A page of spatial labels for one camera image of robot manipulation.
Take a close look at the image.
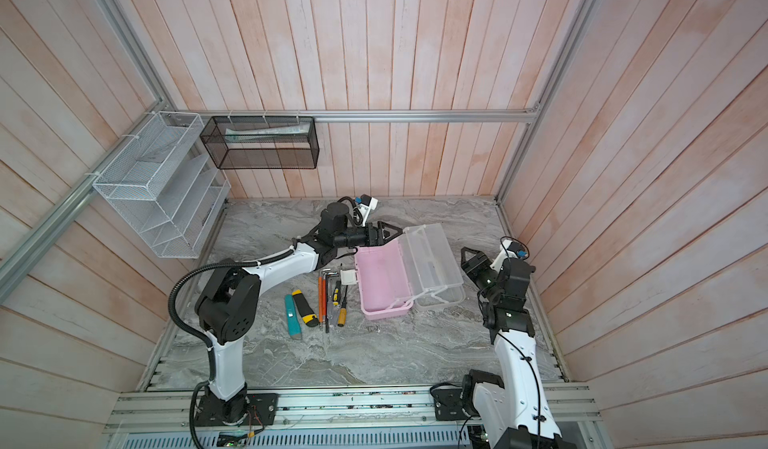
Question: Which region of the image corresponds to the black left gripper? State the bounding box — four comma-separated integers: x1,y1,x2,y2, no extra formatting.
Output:
334,220,403,248

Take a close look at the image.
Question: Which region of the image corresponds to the pink tool box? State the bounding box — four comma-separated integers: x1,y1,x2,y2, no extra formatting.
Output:
355,224,465,321

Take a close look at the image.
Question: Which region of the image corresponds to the steel hex key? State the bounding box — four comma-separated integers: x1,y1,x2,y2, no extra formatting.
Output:
323,270,339,334

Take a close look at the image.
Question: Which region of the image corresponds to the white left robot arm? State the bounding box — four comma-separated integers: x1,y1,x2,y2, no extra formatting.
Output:
195,195,403,402

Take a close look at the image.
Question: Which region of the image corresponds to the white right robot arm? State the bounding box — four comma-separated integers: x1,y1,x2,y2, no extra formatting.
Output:
460,236,576,448

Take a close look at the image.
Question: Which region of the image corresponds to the yellow black phillips screwdriver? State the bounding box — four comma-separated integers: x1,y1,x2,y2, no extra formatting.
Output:
332,279,342,307

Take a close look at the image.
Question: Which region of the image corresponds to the yellow black utility knife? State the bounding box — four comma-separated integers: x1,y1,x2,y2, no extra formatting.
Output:
292,290,320,327

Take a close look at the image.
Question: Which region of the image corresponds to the teal utility knife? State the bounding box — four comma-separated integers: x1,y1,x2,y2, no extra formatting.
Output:
284,295,302,340

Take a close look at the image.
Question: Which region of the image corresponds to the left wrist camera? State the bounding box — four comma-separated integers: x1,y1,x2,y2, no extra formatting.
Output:
353,194,378,226

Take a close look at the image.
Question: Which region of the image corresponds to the orange handled screwdriver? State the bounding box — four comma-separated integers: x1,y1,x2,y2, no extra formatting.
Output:
337,282,348,327

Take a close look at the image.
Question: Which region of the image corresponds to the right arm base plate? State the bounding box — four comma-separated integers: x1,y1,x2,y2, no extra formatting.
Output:
429,382,518,423

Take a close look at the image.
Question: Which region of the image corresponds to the black mesh wall basket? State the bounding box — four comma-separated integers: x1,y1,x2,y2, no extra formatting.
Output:
200,115,320,170

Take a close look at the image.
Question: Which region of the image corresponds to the white wire mesh shelf rack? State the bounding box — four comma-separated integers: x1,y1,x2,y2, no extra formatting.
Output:
94,112,230,259

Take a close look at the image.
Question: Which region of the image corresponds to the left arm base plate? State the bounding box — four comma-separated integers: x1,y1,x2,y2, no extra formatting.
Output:
193,390,279,428

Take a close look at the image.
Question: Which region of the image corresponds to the aluminium mounting rail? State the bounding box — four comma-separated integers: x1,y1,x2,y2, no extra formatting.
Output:
104,383,602,434

